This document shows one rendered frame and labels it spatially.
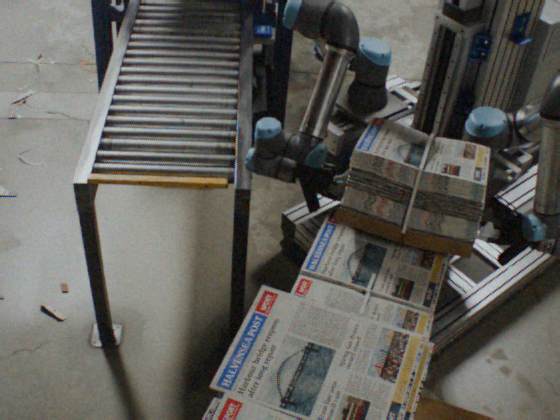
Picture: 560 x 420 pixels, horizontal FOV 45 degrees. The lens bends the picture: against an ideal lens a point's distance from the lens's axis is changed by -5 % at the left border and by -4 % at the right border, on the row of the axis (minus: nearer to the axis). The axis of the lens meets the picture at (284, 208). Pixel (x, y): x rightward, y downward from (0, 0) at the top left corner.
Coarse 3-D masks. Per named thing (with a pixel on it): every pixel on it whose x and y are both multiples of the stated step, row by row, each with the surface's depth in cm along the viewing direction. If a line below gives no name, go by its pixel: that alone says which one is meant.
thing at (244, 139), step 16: (240, 48) 279; (240, 64) 270; (240, 80) 261; (240, 96) 253; (240, 112) 246; (240, 128) 239; (240, 144) 232; (240, 160) 226; (240, 176) 220; (240, 192) 217; (240, 208) 222
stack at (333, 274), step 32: (320, 256) 194; (352, 256) 195; (384, 256) 196; (416, 256) 196; (448, 256) 198; (320, 288) 185; (352, 288) 187; (384, 288) 187; (416, 288) 187; (384, 320) 179; (416, 320) 180
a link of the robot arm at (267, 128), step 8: (264, 120) 209; (272, 120) 210; (256, 128) 209; (264, 128) 207; (272, 128) 207; (280, 128) 209; (256, 136) 210; (264, 136) 207; (272, 136) 207; (280, 136) 208; (288, 136) 208; (256, 144) 212; (264, 144) 209; (272, 144) 208; (280, 144) 207; (256, 152) 213; (264, 152) 211; (272, 152) 211; (280, 152) 208
